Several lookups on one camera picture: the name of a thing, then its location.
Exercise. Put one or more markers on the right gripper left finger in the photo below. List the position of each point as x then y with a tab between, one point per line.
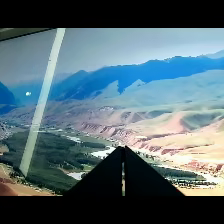
105	178

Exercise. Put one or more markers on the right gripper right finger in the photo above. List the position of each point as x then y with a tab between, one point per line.
145	178

